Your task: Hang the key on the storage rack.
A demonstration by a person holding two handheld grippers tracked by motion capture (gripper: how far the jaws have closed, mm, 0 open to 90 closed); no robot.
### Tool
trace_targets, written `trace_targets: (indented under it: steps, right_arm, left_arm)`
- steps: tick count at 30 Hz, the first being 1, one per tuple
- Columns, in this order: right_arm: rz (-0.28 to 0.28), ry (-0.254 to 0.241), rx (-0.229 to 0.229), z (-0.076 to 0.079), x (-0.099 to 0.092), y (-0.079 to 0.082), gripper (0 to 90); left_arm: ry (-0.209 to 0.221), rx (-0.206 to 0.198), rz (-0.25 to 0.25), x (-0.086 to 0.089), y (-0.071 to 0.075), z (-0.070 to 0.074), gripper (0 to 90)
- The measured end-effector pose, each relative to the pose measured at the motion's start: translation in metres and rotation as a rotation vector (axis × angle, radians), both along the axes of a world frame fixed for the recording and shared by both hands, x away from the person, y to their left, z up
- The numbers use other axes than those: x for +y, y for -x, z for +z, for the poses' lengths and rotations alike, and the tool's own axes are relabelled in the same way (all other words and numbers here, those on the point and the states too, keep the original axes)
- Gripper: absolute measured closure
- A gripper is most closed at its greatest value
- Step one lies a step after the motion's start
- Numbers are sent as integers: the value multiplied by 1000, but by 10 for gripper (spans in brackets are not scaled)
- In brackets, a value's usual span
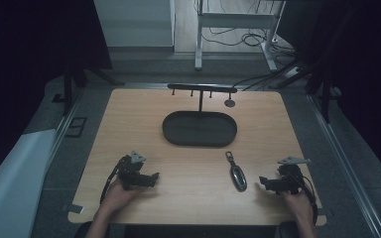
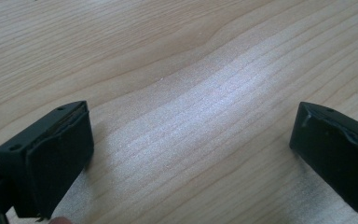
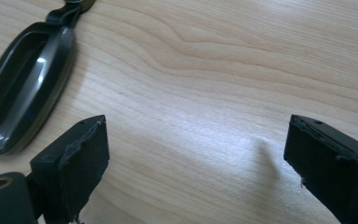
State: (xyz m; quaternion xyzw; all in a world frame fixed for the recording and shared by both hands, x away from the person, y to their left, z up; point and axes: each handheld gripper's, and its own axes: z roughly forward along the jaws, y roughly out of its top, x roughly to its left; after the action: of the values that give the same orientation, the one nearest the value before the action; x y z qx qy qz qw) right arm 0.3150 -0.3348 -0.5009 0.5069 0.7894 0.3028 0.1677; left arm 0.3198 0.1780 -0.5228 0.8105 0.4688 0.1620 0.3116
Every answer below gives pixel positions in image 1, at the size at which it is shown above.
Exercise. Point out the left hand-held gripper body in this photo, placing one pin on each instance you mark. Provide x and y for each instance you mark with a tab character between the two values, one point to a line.
129	170

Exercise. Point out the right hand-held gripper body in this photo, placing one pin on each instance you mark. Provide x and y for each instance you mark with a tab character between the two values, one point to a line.
291	178

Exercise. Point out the black car key fob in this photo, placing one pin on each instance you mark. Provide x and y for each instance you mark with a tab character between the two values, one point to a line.
237	174

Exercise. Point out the black key rack with tray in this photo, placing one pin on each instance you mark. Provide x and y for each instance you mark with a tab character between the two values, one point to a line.
199	128

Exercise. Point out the person's right hand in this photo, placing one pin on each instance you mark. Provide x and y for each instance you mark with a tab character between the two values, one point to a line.
298	204

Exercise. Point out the person's left hand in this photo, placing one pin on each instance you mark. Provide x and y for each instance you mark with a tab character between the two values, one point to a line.
117	197

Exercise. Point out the grey tape strip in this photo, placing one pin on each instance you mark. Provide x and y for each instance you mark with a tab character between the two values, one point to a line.
73	208

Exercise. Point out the black floor frames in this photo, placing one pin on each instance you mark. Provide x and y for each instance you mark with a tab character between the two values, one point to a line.
76	127

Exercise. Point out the round dark hanging tag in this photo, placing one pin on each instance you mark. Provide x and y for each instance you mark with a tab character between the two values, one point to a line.
229	103

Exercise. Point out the black stand legs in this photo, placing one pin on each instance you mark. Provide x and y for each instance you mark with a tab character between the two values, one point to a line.
79	77
311	79

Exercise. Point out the white sheet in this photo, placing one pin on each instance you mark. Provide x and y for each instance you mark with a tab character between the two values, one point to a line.
13	185

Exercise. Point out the black curtain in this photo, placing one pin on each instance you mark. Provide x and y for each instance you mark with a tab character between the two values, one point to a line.
360	66
29	49

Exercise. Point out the white cabinet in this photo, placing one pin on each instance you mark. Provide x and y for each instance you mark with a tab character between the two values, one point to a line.
135	23

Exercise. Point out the metal floor rail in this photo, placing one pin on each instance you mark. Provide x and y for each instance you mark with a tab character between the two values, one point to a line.
345	165

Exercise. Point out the white metal desk frame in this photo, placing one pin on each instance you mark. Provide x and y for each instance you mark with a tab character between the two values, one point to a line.
234	20

